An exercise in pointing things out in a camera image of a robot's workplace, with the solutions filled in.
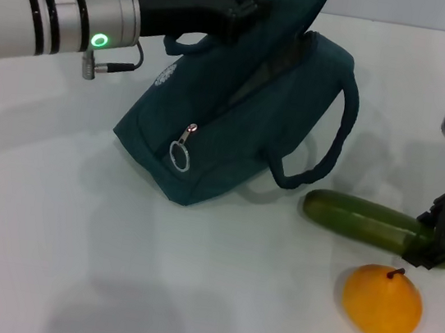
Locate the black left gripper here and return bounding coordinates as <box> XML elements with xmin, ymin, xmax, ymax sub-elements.
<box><xmin>126</xmin><ymin>0</ymin><xmax>260</xmax><ymax>54</ymax></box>

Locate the green cucumber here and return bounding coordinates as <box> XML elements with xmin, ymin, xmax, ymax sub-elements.
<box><xmin>297</xmin><ymin>186</ymin><xmax>445</xmax><ymax>269</ymax></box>

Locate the orange pear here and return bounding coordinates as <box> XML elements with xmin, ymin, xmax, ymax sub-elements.
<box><xmin>337</xmin><ymin>259</ymin><xmax>429</xmax><ymax>333</ymax></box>

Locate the dark teal lunch bag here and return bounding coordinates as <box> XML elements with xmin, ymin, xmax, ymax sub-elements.
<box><xmin>103</xmin><ymin>0</ymin><xmax>374</xmax><ymax>229</ymax></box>

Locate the silver zipper pull ring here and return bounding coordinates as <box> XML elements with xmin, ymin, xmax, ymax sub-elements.
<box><xmin>167</xmin><ymin>120</ymin><xmax>200</xmax><ymax>175</ymax></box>

